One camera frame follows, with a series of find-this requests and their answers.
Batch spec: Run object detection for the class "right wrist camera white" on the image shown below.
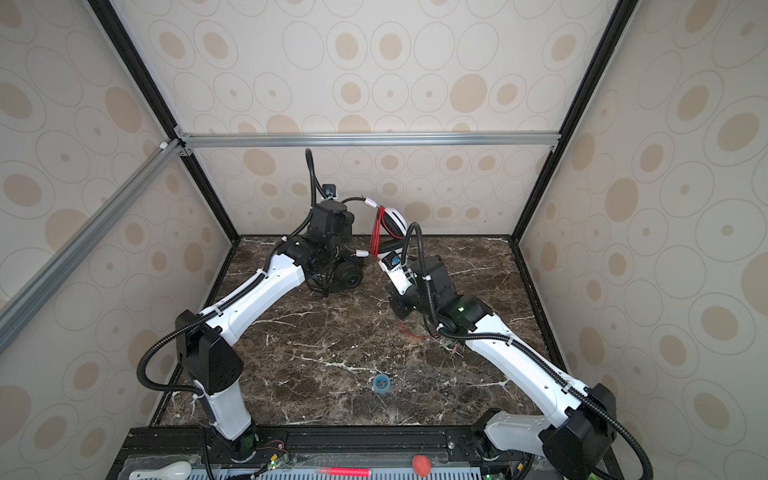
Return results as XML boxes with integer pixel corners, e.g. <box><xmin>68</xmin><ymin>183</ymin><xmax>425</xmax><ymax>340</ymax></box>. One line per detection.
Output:
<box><xmin>379</xmin><ymin>251</ymin><xmax>415</xmax><ymax>296</ymax></box>

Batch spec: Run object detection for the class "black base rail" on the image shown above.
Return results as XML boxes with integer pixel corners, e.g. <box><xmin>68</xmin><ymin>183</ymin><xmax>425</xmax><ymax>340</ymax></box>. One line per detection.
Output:
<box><xmin>107</xmin><ymin>426</ymin><xmax>560</xmax><ymax>479</ymax></box>

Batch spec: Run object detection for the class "diagonal aluminium rail left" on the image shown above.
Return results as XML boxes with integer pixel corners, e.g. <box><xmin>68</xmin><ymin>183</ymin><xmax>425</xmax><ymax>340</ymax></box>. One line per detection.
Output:
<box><xmin>1</xmin><ymin>139</ymin><xmax>182</xmax><ymax>350</ymax></box>

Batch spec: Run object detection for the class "pink red pen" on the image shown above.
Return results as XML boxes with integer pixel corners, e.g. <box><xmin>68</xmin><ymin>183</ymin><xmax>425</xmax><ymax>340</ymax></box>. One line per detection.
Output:
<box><xmin>316</xmin><ymin>467</ymin><xmax>372</xmax><ymax>478</ymax></box>

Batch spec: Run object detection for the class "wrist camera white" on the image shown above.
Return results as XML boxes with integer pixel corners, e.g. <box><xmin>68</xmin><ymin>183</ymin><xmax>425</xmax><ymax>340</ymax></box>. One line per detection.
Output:
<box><xmin>379</xmin><ymin>251</ymin><xmax>415</xmax><ymax>296</ymax></box>
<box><xmin>321</xmin><ymin>183</ymin><xmax>337</xmax><ymax>200</ymax></box>

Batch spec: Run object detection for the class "horizontal aluminium rail back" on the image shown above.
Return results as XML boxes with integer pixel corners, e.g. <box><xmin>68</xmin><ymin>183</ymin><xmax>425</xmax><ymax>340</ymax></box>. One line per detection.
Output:
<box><xmin>181</xmin><ymin>131</ymin><xmax>561</xmax><ymax>148</ymax></box>

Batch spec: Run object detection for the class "red ball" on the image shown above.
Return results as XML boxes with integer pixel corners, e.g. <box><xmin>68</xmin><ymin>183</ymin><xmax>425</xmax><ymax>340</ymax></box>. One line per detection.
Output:
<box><xmin>412</xmin><ymin>455</ymin><xmax>432</xmax><ymax>478</ymax></box>

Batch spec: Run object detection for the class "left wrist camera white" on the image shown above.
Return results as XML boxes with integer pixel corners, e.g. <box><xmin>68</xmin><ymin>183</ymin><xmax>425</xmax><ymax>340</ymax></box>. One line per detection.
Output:
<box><xmin>321</xmin><ymin>183</ymin><xmax>337</xmax><ymax>200</ymax></box>

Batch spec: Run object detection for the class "black headphones blue headband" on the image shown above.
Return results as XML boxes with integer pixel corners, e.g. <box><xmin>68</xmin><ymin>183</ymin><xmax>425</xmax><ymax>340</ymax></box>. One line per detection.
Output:
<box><xmin>306</xmin><ymin>259</ymin><xmax>364</xmax><ymax>296</ymax></box>

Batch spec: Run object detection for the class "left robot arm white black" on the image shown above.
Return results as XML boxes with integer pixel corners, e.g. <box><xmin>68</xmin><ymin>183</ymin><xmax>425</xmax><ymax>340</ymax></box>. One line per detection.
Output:
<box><xmin>136</xmin><ymin>148</ymin><xmax>362</xmax><ymax>441</ymax></box>

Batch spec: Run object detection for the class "blue tape roll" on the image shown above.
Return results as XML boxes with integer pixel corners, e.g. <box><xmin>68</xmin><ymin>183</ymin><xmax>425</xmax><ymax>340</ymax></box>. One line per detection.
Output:
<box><xmin>372</xmin><ymin>374</ymin><xmax>391</xmax><ymax>395</ymax></box>

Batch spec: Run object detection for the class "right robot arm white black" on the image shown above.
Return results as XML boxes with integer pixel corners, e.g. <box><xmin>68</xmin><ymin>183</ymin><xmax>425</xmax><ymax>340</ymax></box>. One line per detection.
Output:
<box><xmin>380</xmin><ymin>222</ymin><xmax>654</xmax><ymax>479</ymax></box>

